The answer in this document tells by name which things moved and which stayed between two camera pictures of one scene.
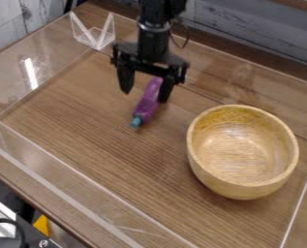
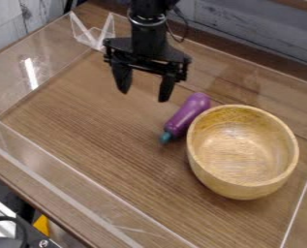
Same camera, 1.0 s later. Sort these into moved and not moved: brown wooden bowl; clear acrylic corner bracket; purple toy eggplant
Moved: purple toy eggplant
Not moved: clear acrylic corner bracket; brown wooden bowl
